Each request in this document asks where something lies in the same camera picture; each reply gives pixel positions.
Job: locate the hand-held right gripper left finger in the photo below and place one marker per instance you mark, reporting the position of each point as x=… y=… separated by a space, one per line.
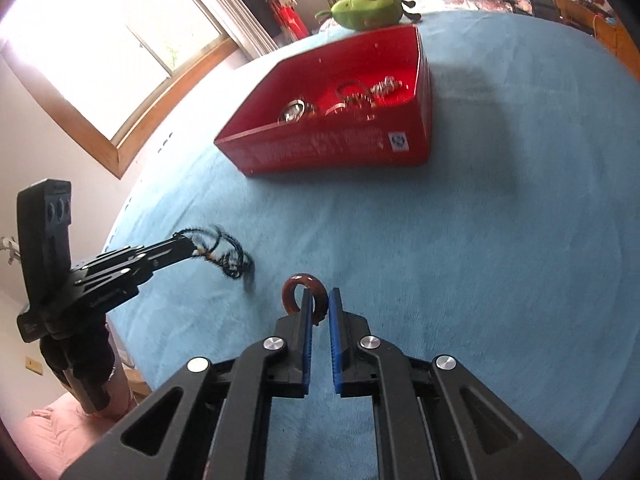
x=306 y=350

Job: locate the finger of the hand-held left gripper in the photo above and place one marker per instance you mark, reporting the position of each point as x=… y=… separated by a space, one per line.
x=160 y=249
x=165 y=264

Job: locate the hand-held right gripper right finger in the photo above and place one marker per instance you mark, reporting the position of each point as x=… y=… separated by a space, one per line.
x=336 y=350

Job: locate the silver wrist watch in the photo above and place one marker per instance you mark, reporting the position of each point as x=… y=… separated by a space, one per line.
x=295 y=111

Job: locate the red tin box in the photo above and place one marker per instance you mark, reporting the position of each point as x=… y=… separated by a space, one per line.
x=325 y=147

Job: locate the person's left hand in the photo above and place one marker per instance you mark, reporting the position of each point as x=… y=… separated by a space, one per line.
x=82 y=360

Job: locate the wooden framed window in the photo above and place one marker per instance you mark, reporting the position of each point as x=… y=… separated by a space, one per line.
x=85 y=120

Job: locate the pink bedding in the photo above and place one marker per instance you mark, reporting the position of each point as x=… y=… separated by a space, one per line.
x=55 y=440

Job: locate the blue blanket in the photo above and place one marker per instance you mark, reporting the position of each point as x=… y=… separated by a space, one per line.
x=475 y=235

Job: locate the red hanging garment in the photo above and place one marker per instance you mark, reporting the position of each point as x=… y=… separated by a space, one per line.
x=290 y=17

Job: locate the red and black bag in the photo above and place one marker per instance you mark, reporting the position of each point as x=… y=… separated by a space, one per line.
x=257 y=0

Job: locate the green plush toy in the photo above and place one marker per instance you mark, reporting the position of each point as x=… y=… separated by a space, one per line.
x=367 y=10

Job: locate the wooden desk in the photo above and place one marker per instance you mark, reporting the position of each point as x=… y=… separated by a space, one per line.
x=590 y=20

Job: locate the wall socket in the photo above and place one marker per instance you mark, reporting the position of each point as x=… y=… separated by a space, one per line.
x=33 y=365

